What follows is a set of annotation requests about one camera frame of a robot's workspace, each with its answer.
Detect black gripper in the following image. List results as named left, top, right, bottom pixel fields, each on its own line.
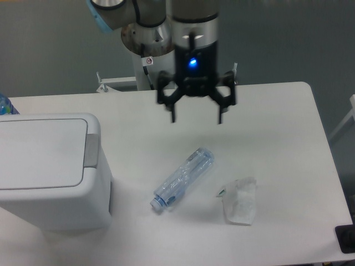
left=156, top=41, right=238, bottom=125

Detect black cable on pedestal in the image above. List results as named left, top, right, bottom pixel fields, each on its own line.
left=140, top=43, right=155, bottom=91

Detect crumpled white plastic wrapper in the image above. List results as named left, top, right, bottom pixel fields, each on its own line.
left=216, top=177, right=257, bottom=226

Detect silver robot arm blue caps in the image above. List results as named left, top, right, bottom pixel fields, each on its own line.
left=87, top=1, right=237, bottom=120

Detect white push-lid trash can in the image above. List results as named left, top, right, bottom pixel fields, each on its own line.
left=1, top=113, right=113, bottom=231

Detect white frame at right edge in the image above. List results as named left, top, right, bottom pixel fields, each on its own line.
left=328, top=94, right=354, bottom=144

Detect clear empty plastic bottle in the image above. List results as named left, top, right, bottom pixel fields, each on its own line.
left=150, top=147, right=215, bottom=213

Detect black device at table edge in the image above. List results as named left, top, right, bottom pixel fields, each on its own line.
left=335, top=224, right=354, bottom=254

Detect blue labelled water bottle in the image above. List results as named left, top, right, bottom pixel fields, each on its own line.
left=0, top=93, right=19, bottom=115

